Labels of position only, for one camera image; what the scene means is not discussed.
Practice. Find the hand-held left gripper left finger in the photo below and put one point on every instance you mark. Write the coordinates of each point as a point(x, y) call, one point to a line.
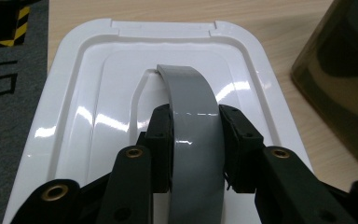
point(161, 149)

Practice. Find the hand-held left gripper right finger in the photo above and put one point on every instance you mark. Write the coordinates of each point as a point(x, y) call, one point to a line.
point(242, 155)

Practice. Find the transparent brown storage box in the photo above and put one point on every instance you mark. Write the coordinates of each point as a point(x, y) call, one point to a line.
point(341, 77)

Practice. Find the black yellow striped stand base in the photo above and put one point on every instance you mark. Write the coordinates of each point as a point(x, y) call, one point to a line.
point(3, 25)

